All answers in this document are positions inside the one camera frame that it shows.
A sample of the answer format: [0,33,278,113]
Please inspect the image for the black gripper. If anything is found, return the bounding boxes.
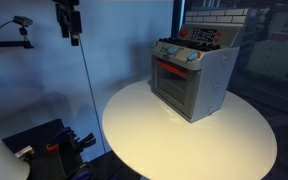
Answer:
[52,0,83,47]

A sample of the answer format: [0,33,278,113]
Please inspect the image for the grey oven door with window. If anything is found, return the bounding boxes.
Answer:
[150,55,202,118]

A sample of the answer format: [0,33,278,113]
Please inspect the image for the black stovetop grate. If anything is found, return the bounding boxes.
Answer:
[158,35,222,53]

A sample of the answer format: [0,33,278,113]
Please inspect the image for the black toy keypad panel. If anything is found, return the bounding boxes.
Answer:
[188,27,218,43]

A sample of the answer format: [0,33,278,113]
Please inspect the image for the silver metal clamp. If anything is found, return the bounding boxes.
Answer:
[15,145,36,161]

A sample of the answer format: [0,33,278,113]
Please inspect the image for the black tool holder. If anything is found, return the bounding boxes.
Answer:
[35,133,87,180]

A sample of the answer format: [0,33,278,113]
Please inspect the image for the grey toy oven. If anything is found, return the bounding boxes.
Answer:
[149,8,252,124]

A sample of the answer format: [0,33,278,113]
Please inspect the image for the large glass window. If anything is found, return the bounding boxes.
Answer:
[171,0,288,118]

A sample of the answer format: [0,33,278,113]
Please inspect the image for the grey camera on mount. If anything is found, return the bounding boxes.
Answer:
[12,15,34,28]

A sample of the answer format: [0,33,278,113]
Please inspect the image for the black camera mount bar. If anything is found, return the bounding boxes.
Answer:
[0,26,35,50]

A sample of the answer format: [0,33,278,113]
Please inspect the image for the blue and orange handled pliers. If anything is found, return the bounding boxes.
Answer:
[45,126,77,153]

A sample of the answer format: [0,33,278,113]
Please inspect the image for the red oven door handle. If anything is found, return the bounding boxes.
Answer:
[155,60,191,78]

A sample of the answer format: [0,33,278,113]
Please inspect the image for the black handled pliers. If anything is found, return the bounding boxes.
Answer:
[76,132,97,150]

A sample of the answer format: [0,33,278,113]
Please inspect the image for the purple handled tool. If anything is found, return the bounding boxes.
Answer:
[66,165,96,180]

